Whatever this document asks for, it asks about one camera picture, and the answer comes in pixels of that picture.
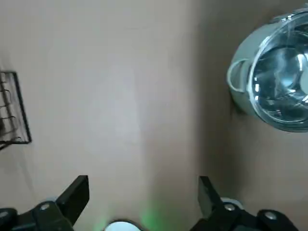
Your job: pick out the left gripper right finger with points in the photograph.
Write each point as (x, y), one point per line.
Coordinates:
(216, 216)

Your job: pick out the stainless steel pot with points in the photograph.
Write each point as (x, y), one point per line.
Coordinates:
(243, 57)

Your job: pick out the glass pot lid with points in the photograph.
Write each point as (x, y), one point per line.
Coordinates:
(276, 72)

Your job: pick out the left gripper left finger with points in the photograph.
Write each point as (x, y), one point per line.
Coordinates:
(60, 211)

